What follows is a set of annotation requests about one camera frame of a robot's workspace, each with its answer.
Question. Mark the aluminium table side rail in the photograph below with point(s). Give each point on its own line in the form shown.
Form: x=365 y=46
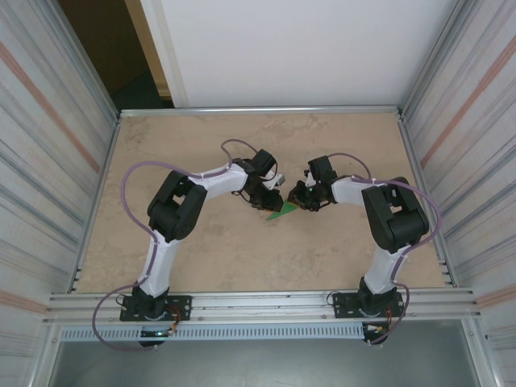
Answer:
x=411 y=153
x=110 y=151

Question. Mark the long aluminium mounting rail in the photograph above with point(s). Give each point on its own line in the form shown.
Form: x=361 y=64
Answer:
x=262 y=306

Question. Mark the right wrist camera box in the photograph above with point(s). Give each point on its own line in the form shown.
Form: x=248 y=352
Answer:
x=308 y=177

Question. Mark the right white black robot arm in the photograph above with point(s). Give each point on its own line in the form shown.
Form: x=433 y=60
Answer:
x=395 y=217

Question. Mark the grey metal lower panel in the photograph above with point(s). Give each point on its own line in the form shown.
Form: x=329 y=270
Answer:
x=262 y=364

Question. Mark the aluminium frame post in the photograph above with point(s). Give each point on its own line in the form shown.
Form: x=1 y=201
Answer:
x=429 y=60

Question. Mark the green paper sheet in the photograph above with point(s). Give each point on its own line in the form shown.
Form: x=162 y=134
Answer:
x=284 y=210

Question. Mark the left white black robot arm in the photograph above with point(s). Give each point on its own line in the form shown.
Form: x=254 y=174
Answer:
x=173 y=205

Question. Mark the tan wooden door edge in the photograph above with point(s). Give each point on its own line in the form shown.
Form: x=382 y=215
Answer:
x=146 y=40

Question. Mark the aluminium table edge rail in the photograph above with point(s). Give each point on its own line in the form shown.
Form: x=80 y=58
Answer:
x=262 y=111

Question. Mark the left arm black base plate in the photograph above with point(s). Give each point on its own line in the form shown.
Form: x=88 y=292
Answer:
x=181 y=304

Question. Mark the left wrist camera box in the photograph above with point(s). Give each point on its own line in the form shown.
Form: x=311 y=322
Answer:
x=276 y=179

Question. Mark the white door frame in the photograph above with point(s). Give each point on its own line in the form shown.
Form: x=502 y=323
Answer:
x=166 y=52

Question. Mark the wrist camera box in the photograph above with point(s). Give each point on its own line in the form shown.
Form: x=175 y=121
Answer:
x=276 y=179
x=308 y=177

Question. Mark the small circuit board with LED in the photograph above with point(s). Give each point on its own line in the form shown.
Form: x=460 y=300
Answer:
x=155 y=334

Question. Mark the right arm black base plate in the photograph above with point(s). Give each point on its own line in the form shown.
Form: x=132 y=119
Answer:
x=342 y=302

